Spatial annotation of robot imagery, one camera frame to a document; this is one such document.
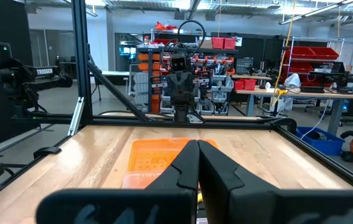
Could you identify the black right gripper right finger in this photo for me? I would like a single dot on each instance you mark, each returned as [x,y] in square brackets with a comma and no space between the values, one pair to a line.
[257,205]

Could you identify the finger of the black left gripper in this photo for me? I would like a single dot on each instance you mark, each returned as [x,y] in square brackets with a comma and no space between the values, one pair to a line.
[188,84]
[173,84]

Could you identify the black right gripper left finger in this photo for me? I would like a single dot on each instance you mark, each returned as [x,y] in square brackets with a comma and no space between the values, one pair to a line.
[163,205]

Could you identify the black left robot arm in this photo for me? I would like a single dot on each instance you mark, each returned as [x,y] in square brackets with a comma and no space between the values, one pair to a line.
[180,114]

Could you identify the clear plastic supply box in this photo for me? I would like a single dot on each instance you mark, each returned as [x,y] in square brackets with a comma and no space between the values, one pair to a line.
[139,182]

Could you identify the orange plastic box lid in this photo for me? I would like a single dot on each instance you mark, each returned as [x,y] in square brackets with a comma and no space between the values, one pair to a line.
[151,155]

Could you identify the shelving unit with orange drawers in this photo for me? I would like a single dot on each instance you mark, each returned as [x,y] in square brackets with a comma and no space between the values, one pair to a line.
[219,93]

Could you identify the small red bin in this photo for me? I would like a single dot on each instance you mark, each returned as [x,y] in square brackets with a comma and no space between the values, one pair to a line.
[229,44]
[239,85]
[217,43]
[250,84]

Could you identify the cyan lit screen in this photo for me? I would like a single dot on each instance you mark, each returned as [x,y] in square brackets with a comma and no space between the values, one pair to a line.
[128,51]

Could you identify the red-orange bag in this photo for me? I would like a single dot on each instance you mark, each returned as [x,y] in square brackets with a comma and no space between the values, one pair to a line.
[165,26]

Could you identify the gray drawer organizer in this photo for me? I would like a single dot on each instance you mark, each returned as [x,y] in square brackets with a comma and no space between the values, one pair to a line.
[244,65]

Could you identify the white table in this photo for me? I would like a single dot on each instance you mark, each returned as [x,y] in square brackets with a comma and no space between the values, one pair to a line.
[114,73]

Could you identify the small wooden table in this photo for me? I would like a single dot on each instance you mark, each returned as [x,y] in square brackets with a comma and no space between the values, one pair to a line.
[251,76]

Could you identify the blue plastic bin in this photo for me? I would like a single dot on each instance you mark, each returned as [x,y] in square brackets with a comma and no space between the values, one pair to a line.
[328,146]

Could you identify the long ceiling light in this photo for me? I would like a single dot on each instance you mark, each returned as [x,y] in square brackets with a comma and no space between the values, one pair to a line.
[325,9]
[91,12]

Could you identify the large red bin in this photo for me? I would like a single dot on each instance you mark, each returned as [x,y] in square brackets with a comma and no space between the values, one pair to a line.
[325,53]
[299,53]
[300,67]

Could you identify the long wooden workbench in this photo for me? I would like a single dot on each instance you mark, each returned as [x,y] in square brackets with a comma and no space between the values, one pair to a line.
[307,93]

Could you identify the black lab equipment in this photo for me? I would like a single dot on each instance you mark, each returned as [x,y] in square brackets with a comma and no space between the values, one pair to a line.
[312,89]

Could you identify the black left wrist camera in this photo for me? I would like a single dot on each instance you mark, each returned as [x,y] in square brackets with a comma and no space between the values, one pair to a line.
[178,63]

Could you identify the black corner bracket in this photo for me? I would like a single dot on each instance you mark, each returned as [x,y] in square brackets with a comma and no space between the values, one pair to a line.
[285,123]

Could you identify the black aluminium table frame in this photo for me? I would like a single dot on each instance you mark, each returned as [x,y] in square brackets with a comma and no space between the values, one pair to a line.
[82,62]

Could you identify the silver angle bracket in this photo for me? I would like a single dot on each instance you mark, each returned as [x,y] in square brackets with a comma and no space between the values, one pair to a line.
[76,116]

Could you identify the black frame clamp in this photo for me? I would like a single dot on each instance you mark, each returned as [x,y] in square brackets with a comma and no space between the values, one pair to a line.
[47,151]

